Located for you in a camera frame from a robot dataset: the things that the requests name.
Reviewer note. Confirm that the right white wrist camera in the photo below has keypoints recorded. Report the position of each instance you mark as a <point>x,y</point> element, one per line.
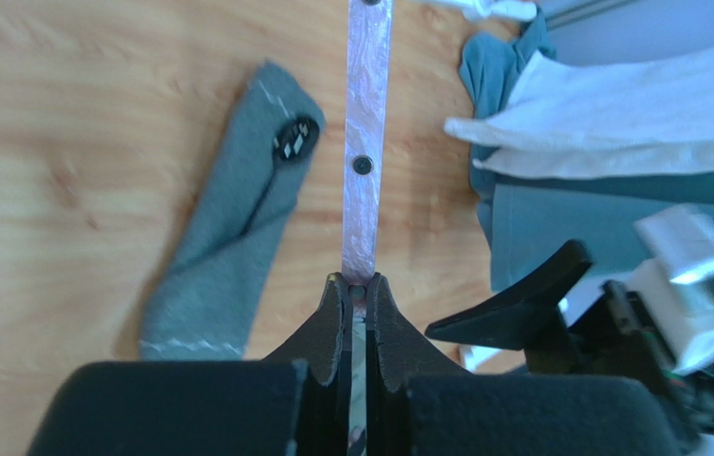
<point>676,285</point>

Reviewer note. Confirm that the teal hanging garment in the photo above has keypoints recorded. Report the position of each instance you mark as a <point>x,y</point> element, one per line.
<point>563,152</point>

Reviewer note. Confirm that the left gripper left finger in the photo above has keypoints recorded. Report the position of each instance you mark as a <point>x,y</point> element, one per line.
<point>323,342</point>

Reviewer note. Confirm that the pink handled knife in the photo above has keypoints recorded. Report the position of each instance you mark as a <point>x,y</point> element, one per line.
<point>369,38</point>

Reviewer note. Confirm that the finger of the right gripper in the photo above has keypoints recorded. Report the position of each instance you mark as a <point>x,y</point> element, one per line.
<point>512,318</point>

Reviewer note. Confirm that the grey stitched cloth napkin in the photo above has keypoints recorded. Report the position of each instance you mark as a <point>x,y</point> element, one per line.
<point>206,301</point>

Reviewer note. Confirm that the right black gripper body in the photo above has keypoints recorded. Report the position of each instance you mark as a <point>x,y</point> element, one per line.
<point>617,337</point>

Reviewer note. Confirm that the black spoon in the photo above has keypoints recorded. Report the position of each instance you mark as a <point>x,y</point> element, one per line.
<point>292,145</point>

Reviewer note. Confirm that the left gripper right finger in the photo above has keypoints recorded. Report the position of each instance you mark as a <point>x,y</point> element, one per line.
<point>399,362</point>

